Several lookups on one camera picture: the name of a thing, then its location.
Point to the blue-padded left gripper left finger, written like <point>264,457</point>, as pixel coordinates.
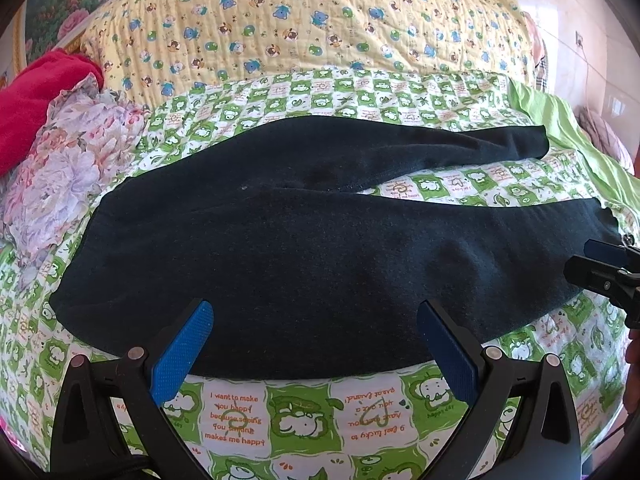
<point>110,422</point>

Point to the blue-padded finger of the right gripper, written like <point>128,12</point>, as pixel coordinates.
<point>606,253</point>

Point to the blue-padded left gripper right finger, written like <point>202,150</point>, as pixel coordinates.
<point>543,440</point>

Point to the dark navy pants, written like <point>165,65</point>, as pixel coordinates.
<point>309,274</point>

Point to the person's right hand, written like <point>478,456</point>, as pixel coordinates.
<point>632,356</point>

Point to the pink pillow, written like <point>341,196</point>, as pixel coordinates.
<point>603,137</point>

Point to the green white patterned bedsheet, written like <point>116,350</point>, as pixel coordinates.
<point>382,426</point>

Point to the floral pastel blanket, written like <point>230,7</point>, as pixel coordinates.
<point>87,142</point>

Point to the red cloth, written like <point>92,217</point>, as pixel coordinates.
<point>25,102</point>

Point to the yellow cartoon print quilt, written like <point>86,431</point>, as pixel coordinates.
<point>156,49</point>

